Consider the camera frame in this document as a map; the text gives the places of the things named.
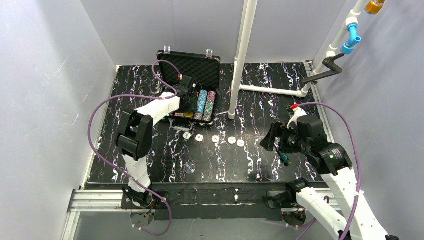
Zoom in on yellow big blind button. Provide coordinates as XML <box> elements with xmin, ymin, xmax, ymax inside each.
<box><xmin>183</xmin><ymin>112</ymin><xmax>195</xmax><ymax>119</ymax></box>

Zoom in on red playing card deck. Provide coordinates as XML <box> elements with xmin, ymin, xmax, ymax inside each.
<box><xmin>174</xmin><ymin>112</ymin><xmax>187</xmax><ymax>119</ymax></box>

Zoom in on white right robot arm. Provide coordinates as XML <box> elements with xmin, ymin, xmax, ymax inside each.
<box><xmin>260</xmin><ymin>104</ymin><xmax>395</xmax><ymax>240</ymax></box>

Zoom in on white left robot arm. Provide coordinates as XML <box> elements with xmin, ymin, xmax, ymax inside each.
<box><xmin>115</xmin><ymin>74</ymin><xmax>200</xmax><ymax>196</ymax></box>

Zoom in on black poker set case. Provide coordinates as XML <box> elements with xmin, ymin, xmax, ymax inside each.
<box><xmin>157</xmin><ymin>46</ymin><xmax>221</xmax><ymax>125</ymax></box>

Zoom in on light blue poker chip stack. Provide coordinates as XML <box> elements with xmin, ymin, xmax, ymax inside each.
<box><xmin>196</xmin><ymin>89</ymin><xmax>208</xmax><ymax>114</ymax></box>

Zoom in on purple poker chip stack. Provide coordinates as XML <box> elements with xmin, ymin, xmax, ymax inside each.
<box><xmin>206</xmin><ymin>91</ymin><xmax>217</xmax><ymax>103</ymax></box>

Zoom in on white-grey poker chip stack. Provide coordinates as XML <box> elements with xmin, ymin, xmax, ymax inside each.
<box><xmin>202</xmin><ymin>114</ymin><xmax>212</xmax><ymax>122</ymax></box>
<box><xmin>193</xmin><ymin>112</ymin><xmax>203</xmax><ymax>121</ymax></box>

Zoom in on green poker chip stack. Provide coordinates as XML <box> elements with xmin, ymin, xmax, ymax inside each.
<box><xmin>203</xmin><ymin>101</ymin><xmax>215</xmax><ymax>118</ymax></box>

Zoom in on white one poker chip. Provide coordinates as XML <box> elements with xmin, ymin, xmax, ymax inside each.
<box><xmin>227</xmin><ymin>136</ymin><xmax>237</xmax><ymax>145</ymax></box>
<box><xmin>211</xmin><ymin>135</ymin><xmax>220</xmax><ymax>143</ymax></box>
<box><xmin>236</xmin><ymin>139</ymin><xmax>245</xmax><ymax>148</ymax></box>

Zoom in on clear dealer button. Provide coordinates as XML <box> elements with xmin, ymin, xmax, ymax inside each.
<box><xmin>184</xmin><ymin>162</ymin><xmax>196</xmax><ymax>175</ymax></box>

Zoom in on blue pipe fitting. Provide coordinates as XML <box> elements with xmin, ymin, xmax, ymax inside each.
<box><xmin>340</xmin><ymin>23</ymin><xmax>362</xmax><ymax>55</ymax></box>

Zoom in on orange pipe fitting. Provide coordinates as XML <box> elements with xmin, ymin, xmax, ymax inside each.
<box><xmin>364</xmin><ymin>0</ymin><xmax>385</xmax><ymax>15</ymax></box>

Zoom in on green handle screwdriver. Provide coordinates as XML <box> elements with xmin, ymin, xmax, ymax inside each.
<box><xmin>278</xmin><ymin>152</ymin><xmax>291</xmax><ymax>166</ymax></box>

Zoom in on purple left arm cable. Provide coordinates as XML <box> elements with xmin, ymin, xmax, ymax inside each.
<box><xmin>87</xmin><ymin>59</ymin><xmax>182</xmax><ymax>237</ymax></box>

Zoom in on black clamp handle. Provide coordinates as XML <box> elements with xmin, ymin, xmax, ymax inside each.
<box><xmin>301</xmin><ymin>52</ymin><xmax>345</xmax><ymax>85</ymax></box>

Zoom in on white PVC pipe frame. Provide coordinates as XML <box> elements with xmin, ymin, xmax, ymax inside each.
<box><xmin>227</xmin><ymin>0</ymin><xmax>368</xmax><ymax>120</ymax></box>

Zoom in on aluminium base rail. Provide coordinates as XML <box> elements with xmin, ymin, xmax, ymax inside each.
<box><xmin>61</xmin><ymin>188</ymin><xmax>349</xmax><ymax>240</ymax></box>

